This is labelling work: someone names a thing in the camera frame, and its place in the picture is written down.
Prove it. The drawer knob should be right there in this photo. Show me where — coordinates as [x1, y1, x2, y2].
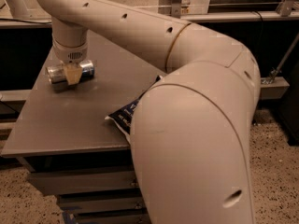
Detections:
[135, 203, 143, 210]
[131, 179, 139, 188]

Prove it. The middle drawer knob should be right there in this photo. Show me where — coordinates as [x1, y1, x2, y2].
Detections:
[135, 203, 143, 210]

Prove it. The metal guard rail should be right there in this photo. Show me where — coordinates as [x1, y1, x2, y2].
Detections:
[0, 10, 299, 29]

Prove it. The grey drawer cabinet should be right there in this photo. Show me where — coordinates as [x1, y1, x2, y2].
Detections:
[2, 33, 162, 224]

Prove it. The silver blue Red Bull can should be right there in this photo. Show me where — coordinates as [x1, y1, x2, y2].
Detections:
[46, 60, 96, 85]

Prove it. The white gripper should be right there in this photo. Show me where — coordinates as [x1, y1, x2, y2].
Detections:
[51, 17, 88, 85]

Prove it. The blue Kettle chips bag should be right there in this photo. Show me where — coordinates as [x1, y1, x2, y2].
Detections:
[105, 76, 163, 143]

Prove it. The top drawer knob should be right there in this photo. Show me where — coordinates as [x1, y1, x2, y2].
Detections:
[131, 179, 139, 188]

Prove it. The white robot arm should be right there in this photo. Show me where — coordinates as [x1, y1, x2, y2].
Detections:
[37, 0, 260, 224]

